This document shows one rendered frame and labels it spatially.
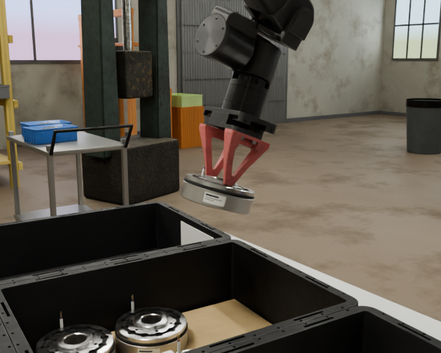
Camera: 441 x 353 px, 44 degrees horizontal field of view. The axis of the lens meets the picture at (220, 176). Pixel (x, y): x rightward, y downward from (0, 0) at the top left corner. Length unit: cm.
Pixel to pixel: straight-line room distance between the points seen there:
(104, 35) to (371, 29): 893
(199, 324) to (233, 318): 6
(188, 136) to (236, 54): 704
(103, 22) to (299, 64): 702
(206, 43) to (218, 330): 42
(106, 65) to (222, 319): 390
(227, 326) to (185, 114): 690
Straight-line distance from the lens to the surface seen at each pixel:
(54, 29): 848
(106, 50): 466
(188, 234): 106
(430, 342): 66
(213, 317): 89
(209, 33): 73
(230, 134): 72
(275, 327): 65
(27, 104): 836
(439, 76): 1234
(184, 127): 769
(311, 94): 1150
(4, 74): 556
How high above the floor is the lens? 123
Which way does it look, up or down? 12 degrees down
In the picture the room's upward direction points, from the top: straight up
